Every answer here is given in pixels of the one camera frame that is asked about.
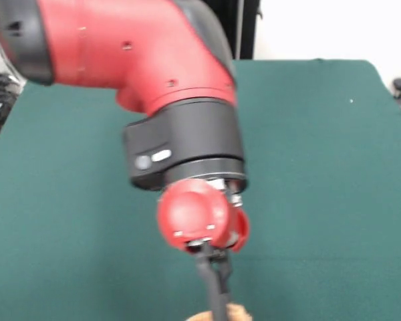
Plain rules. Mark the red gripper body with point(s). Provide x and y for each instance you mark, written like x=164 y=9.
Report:
x=190 y=210

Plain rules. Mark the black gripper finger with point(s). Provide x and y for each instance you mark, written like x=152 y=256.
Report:
x=214 y=294
x=226 y=272

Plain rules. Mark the tan terry towel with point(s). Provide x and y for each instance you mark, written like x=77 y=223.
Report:
x=237 y=312

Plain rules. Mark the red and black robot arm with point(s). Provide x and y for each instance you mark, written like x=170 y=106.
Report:
x=120 y=50

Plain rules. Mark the dark green table cloth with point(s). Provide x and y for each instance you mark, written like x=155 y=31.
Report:
x=321 y=200

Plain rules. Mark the black metal stand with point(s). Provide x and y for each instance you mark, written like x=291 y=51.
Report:
x=247 y=30

